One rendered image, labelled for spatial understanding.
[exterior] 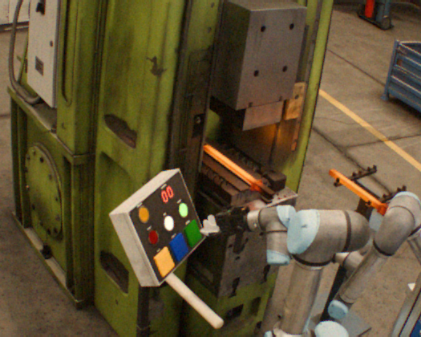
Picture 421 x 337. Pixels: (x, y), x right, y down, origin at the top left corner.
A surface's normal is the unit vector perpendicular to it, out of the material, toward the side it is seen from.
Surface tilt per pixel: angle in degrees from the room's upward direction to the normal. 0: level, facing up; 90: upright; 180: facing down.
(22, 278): 0
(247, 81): 90
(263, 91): 90
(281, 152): 90
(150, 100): 89
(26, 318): 0
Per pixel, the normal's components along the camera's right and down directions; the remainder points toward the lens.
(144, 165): -0.78, 0.22
